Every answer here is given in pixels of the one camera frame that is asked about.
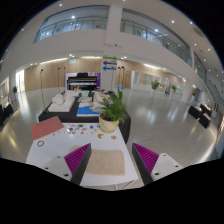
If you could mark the directional arrow sign post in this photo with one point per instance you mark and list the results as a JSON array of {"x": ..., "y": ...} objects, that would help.
[{"x": 108, "y": 72}]

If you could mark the beige folded towel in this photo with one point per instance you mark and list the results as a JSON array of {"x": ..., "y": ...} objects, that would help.
[{"x": 106, "y": 163}]

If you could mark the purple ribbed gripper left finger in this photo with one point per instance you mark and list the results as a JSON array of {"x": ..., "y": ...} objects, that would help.
[{"x": 77, "y": 162}]

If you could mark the potted plant background right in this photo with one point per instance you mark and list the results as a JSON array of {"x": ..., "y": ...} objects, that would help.
[{"x": 154, "y": 85}]

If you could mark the red rectangular mat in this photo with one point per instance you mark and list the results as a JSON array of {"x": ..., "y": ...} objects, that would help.
[{"x": 46, "y": 127}]

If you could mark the black chair right side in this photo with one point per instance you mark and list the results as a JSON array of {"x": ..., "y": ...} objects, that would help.
[{"x": 205, "y": 120}]

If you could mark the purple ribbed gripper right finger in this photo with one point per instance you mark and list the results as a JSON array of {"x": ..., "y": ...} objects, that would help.
[{"x": 145, "y": 160}]

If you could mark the blue mat on table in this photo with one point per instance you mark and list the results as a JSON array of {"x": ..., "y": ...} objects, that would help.
[{"x": 86, "y": 111}]

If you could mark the green potted plant striped pot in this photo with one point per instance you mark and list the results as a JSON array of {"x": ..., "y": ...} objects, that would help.
[{"x": 113, "y": 112}]

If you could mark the white cloth pile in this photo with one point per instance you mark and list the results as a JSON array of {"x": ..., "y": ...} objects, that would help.
[{"x": 58, "y": 99}]

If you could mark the black upright piano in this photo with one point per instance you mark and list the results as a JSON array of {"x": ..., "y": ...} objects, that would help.
[{"x": 82, "y": 81}]

